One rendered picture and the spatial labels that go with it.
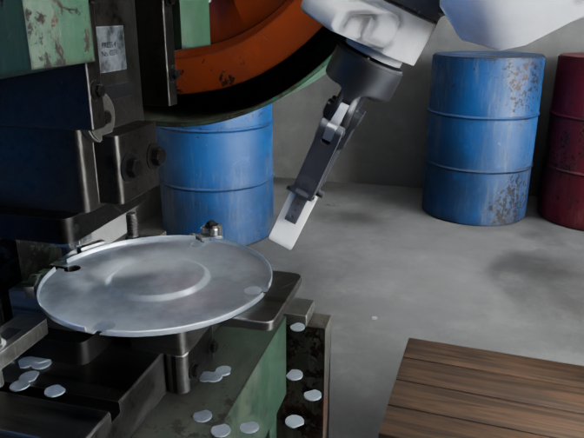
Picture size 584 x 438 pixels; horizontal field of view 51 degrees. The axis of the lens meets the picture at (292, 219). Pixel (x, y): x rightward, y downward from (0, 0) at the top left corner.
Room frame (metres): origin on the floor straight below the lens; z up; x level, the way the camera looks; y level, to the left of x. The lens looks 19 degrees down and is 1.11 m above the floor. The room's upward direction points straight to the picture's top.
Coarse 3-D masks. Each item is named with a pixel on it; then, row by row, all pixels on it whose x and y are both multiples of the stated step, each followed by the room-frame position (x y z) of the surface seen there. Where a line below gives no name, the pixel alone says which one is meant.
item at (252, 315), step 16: (272, 272) 0.74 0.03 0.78; (288, 272) 0.74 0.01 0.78; (272, 288) 0.69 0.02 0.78; (288, 288) 0.69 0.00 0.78; (256, 304) 0.65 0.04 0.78; (272, 304) 0.65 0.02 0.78; (288, 304) 0.66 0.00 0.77; (240, 320) 0.61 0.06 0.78; (256, 320) 0.61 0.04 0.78; (272, 320) 0.61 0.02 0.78; (144, 336) 0.67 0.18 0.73; (160, 336) 0.66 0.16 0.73; (176, 336) 0.66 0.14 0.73; (192, 336) 0.68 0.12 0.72; (208, 336) 0.72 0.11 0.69; (160, 352) 0.66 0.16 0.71; (176, 352) 0.66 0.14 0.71; (192, 352) 0.68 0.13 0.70; (208, 352) 0.72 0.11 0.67; (176, 368) 0.66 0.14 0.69; (192, 368) 0.67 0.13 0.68; (176, 384) 0.66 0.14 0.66; (192, 384) 0.67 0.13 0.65
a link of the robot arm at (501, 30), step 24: (456, 0) 0.51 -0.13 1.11; (480, 0) 0.50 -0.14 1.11; (504, 0) 0.49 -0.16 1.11; (528, 0) 0.49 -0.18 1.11; (552, 0) 0.49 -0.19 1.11; (576, 0) 0.49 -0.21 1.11; (456, 24) 0.52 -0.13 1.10; (480, 24) 0.50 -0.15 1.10; (504, 24) 0.49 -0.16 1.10; (528, 24) 0.49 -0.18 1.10; (552, 24) 0.49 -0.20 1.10; (504, 48) 0.51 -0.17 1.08
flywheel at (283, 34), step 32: (224, 0) 1.08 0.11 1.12; (256, 0) 1.06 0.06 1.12; (288, 0) 1.04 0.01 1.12; (224, 32) 1.08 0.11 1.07; (256, 32) 1.03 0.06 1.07; (288, 32) 1.01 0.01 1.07; (320, 32) 1.02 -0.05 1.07; (192, 64) 1.06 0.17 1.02; (224, 64) 1.04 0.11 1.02; (256, 64) 1.03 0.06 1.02
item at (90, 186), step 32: (96, 0) 0.71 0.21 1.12; (128, 0) 0.78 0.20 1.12; (96, 32) 0.70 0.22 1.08; (128, 32) 0.77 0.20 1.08; (128, 64) 0.77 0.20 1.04; (128, 96) 0.76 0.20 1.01; (0, 128) 0.68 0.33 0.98; (32, 128) 0.67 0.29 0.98; (128, 128) 0.72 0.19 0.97; (0, 160) 0.68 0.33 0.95; (32, 160) 0.67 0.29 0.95; (64, 160) 0.66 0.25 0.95; (96, 160) 0.68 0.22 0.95; (128, 160) 0.68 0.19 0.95; (160, 160) 0.74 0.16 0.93; (0, 192) 0.68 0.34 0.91; (32, 192) 0.67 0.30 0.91; (64, 192) 0.66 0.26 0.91; (96, 192) 0.68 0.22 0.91; (128, 192) 0.68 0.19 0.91
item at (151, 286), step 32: (96, 256) 0.79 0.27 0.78; (128, 256) 0.79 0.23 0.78; (160, 256) 0.79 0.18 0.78; (192, 256) 0.79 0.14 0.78; (224, 256) 0.79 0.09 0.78; (256, 256) 0.79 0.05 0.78; (64, 288) 0.69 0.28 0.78; (96, 288) 0.69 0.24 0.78; (128, 288) 0.68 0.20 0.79; (160, 288) 0.68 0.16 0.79; (192, 288) 0.68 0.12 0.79; (224, 288) 0.69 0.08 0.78; (64, 320) 0.61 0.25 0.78; (96, 320) 0.61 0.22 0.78; (128, 320) 0.61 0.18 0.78; (160, 320) 0.61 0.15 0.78; (192, 320) 0.61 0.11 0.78; (224, 320) 0.61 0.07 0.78
